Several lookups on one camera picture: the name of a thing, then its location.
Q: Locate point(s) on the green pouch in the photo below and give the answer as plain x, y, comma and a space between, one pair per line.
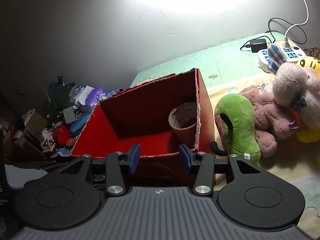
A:
58, 94

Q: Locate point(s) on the pink plush toy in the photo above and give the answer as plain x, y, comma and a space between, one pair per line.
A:
272, 121

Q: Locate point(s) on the grey power adapter block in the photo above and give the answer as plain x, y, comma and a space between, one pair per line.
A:
68, 114

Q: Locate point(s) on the white plush bunny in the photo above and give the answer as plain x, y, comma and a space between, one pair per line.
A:
289, 82

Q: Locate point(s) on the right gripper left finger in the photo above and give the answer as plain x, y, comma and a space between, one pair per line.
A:
118, 166

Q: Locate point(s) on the green plush toy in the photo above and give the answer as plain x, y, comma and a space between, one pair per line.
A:
234, 117

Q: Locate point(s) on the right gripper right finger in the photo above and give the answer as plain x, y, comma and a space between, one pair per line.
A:
201, 165

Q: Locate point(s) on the white power strip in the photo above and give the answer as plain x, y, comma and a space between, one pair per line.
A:
291, 54

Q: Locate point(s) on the purple plastic bag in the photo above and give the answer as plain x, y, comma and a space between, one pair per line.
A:
93, 97

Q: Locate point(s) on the blue glasses case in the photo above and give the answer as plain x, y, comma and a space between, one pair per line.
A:
79, 123

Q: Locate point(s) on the red cardboard box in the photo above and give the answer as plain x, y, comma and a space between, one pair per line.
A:
141, 115

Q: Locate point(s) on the red plush item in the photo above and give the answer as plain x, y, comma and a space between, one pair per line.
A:
61, 135

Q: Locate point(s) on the printed tape roll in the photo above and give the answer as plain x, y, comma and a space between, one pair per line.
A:
183, 122

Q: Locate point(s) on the yellow plush toy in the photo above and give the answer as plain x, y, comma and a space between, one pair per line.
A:
309, 115

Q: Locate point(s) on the black power adapter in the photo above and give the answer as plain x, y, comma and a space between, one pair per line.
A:
258, 44

